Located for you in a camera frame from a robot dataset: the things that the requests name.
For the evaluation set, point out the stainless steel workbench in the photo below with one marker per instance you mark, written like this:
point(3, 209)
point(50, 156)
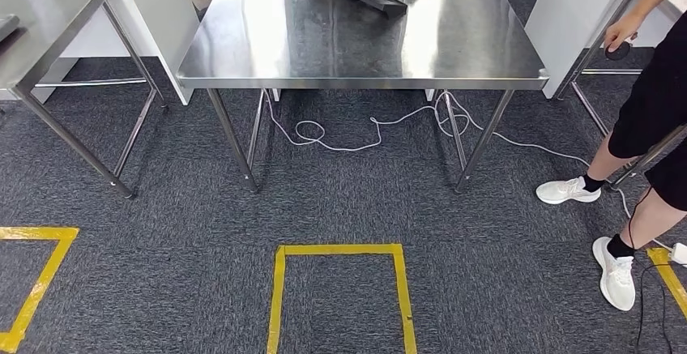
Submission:
point(322, 29)

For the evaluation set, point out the white power strip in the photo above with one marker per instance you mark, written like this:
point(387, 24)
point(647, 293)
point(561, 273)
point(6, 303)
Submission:
point(680, 255)

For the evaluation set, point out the white table with steel legs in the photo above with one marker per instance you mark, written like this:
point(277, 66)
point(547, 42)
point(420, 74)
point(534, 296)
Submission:
point(48, 19)
point(569, 8)

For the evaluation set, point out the person's hand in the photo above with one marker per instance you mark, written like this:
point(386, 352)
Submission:
point(622, 29)

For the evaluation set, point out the yellow floor tape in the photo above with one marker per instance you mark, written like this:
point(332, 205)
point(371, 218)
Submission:
point(665, 271)
point(343, 249)
point(37, 232)

